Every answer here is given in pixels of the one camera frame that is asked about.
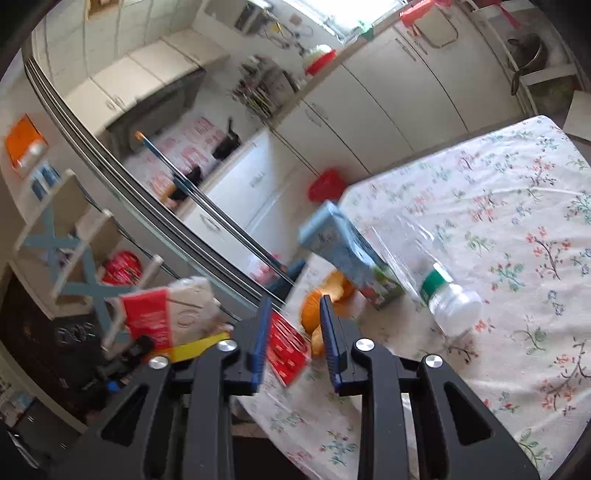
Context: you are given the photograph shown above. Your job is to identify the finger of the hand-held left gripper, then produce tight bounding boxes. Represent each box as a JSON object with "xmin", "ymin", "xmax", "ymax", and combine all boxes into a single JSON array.
[
  {"xmin": 121, "ymin": 333, "xmax": 156, "ymax": 366},
  {"xmin": 91, "ymin": 364, "xmax": 129, "ymax": 394}
]

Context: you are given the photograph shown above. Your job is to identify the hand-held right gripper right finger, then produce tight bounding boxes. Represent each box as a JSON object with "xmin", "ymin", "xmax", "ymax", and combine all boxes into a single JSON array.
[{"xmin": 318, "ymin": 295, "xmax": 542, "ymax": 480}]

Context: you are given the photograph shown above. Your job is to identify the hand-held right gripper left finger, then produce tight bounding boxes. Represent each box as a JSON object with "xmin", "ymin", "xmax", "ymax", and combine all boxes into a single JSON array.
[{"xmin": 46, "ymin": 298, "xmax": 275, "ymax": 480}]

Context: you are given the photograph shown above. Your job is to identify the red plastic wrapper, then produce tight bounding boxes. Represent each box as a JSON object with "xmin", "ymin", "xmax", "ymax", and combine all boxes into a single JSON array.
[{"xmin": 267, "ymin": 313, "xmax": 311, "ymax": 388}]

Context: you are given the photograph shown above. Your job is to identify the red white paper bag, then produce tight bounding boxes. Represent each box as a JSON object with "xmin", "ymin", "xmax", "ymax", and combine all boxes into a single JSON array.
[{"xmin": 121, "ymin": 276, "xmax": 223, "ymax": 353}]

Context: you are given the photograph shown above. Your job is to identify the large orange peel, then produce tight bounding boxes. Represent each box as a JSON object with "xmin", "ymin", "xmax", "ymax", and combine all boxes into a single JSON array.
[{"xmin": 300, "ymin": 288, "xmax": 326, "ymax": 334}]

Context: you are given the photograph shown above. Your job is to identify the yellow white packet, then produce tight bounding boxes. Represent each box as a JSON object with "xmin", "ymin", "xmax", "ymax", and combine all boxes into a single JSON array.
[{"xmin": 170, "ymin": 332, "xmax": 232, "ymax": 364}]

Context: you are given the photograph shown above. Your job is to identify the blue milk carton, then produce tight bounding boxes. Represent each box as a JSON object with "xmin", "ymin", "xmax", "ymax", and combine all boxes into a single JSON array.
[{"xmin": 298, "ymin": 200, "xmax": 407, "ymax": 311}]

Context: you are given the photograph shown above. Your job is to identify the clear plastic bottle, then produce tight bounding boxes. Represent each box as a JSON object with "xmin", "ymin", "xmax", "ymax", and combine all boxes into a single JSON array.
[{"xmin": 360, "ymin": 215, "xmax": 485, "ymax": 337}]

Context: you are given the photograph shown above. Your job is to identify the white and blue shoe rack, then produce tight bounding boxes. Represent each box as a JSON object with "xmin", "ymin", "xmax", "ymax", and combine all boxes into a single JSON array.
[{"xmin": 14, "ymin": 168, "xmax": 165, "ymax": 352}]

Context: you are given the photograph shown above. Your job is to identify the waste bin with red liner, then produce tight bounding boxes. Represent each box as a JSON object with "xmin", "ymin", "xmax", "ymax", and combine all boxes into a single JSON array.
[{"xmin": 308, "ymin": 168, "xmax": 346, "ymax": 204}]

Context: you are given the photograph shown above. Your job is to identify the cream cabinet with flat drawers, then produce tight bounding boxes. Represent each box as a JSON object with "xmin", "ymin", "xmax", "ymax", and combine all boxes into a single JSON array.
[{"xmin": 178, "ymin": 129, "xmax": 325, "ymax": 260}]

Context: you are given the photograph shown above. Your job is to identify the black frying pan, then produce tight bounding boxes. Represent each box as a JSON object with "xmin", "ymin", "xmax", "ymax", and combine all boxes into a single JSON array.
[{"xmin": 211, "ymin": 117, "xmax": 244, "ymax": 161}]

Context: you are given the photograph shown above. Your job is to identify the table with floral cloth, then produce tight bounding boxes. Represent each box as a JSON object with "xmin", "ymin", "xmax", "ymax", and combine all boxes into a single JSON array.
[{"xmin": 235, "ymin": 114, "xmax": 591, "ymax": 480}]

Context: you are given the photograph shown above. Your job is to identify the range hood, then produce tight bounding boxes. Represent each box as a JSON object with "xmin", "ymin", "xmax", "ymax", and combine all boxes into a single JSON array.
[{"xmin": 104, "ymin": 69, "xmax": 206, "ymax": 154}]

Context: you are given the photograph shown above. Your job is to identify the kitchen utensil rack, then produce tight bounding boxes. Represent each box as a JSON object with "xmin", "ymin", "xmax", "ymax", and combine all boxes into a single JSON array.
[{"xmin": 232, "ymin": 53, "xmax": 302, "ymax": 121}]

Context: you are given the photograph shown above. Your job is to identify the cream cabinet with doors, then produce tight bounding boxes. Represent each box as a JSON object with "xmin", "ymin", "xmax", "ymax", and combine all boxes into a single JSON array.
[{"xmin": 272, "ymin": 0, "xmax": 542, "ymax": 175}]

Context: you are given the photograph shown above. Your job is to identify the red basin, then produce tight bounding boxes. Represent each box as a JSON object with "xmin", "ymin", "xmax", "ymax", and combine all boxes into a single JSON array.
[{"xmin": 302, "ymin": 44, "xmax": 338, "ymax": 77}]

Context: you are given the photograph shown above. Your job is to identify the white stool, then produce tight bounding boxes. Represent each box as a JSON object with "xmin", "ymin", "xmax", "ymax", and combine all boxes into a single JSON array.
[{"xmin": 563, "ymin": 90, "xmax": 591, "ymax": 140}]

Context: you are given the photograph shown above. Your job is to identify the white rolling cart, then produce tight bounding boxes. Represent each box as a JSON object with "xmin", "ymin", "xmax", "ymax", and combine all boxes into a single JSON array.
[{"xmin": 471, "ymin": 0, "xmax": 591, "ymax": 89}]

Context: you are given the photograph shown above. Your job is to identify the dark wok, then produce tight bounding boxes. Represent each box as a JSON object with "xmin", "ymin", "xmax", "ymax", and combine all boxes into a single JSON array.
[{"xmin": 508, "ymin": 32, "xmax": 549, "ymax": 96}]

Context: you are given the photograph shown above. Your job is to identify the grey metal door frame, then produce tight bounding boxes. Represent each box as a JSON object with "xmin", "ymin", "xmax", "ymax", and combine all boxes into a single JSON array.
[{"xmin": 21, "ymin": 44, "xmax": 290, "ymax": 311}]

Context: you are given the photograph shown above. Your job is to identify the mop with blue handle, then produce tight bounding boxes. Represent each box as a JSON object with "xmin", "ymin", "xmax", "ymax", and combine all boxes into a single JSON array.
[{"xmin": 134, "ymin": 130, "xmax": 297, "ymax": 280}]

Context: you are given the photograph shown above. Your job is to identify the orange white wall sticker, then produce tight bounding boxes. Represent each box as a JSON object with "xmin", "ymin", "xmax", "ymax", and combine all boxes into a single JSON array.
[{"xmin": 4, "ymin": 115, "xmax": 49, "ymax": 179}]

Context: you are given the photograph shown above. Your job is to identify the cream wall cabinets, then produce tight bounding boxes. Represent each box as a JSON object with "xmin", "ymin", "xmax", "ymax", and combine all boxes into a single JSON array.
[{"xmin": 60, "ymin": 28, "xmax": 232, "ymax": 114}]

